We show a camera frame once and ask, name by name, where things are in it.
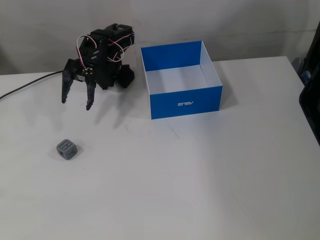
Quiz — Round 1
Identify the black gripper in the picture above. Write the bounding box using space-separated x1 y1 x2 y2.
61 34 105 111

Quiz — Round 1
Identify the gray block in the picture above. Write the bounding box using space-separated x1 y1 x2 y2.
55 138 78 161

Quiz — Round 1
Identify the blue and white cardboard box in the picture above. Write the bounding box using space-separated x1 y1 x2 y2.
140 40 223 120

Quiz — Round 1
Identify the black table clamp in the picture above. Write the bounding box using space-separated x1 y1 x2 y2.
117 64 136 90

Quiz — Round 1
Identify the gray and blue object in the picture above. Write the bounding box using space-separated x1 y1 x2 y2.
291 57 312 83

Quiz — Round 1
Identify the black plastic tray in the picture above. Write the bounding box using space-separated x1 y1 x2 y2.
297 83 320 148

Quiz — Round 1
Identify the white red servo wire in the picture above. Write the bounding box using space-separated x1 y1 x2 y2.
75 34 88 68

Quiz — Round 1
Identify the black power cable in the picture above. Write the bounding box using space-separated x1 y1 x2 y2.
0 71 65 100

